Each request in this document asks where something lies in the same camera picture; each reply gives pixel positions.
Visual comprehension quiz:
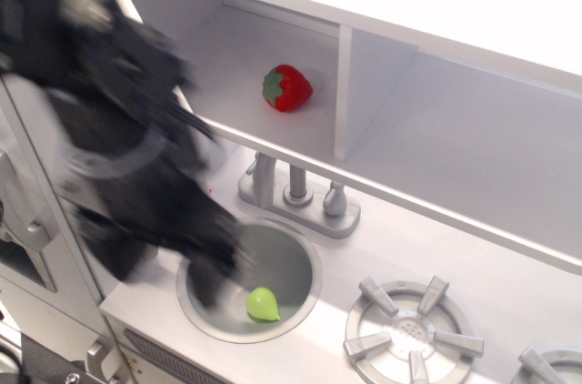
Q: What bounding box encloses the grey oven door handle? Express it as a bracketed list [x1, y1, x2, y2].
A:
[85, 341, 119, 383]

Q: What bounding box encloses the white toy kitchen cabinet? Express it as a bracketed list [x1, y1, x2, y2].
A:
[0, 0, 582, 384]

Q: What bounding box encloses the green toy pear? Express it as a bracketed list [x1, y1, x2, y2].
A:
[246, 287, 281, 321]

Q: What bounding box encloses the grey toy faucet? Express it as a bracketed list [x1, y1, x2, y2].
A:
[238, 152, 361, 239]

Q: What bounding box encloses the red toy strawberry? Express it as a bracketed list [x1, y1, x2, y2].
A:
[262, 65, 314, 113]

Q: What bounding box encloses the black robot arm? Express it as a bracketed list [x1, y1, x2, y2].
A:
[1, 0, 252, 308]

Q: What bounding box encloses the grey fridge door handle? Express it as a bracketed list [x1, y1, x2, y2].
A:
[1, 151, 56, 252]

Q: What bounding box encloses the grey stove burner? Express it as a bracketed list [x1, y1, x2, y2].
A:
[343, 276, 485, 383]
[512, 348, 581, 384]

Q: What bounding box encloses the grey round sink basin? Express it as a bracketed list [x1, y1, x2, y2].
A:
[176, 217, 322, 344]

